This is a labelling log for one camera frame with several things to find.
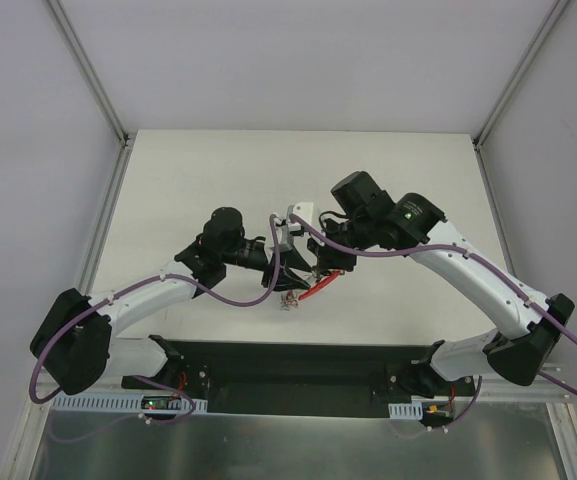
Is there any red-handled metal key organizer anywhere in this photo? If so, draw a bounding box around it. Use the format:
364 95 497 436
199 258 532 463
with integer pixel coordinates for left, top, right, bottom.
279 270 344 311

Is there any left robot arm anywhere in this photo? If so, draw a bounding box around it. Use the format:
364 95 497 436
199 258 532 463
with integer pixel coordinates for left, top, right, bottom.
29 207 308 404

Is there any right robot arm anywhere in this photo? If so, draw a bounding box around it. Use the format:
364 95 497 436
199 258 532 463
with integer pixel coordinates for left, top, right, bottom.
308 171 575 398

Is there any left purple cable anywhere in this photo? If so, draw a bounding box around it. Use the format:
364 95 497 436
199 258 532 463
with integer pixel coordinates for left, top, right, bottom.
28 213 289 443

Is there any purple cable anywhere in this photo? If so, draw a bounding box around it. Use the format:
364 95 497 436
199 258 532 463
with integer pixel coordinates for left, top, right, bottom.
28 213 289 443
287 212 577 441

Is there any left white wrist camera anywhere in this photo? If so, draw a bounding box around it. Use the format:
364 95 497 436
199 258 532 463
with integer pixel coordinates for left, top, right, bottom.
270 213 294 252

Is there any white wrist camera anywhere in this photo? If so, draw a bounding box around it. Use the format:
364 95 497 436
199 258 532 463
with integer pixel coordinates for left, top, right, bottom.
270 213 294 252
285 202 315 236

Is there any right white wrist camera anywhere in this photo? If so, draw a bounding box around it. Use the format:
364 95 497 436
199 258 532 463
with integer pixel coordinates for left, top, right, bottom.
285 202 315 236

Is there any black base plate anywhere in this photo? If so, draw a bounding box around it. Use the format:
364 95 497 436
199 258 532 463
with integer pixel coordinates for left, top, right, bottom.
120 339 489 416

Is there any right white cable duct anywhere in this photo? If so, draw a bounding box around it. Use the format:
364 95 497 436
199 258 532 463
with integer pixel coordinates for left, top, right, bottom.
388 401 423 421

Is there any white cable duct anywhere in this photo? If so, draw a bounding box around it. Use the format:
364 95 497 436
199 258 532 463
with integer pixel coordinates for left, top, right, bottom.
388 401 423 421
52 393 208 414

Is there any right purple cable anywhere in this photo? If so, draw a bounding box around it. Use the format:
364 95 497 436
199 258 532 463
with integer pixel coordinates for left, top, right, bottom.
287 212 577 441

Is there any left aluminium frame post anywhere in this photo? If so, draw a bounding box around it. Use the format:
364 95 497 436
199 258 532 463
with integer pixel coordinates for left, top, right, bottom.
42 0 130 147

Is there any aluminium frame post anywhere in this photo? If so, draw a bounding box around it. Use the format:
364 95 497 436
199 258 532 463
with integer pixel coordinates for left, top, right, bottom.
473 0 574 152
42 0 130 147

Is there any left white cable duct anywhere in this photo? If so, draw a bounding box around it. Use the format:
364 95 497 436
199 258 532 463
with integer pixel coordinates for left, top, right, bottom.
52 393 208 414

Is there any right aluminium frame post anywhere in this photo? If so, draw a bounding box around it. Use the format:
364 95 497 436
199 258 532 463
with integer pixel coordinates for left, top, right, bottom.
473 0 574 152

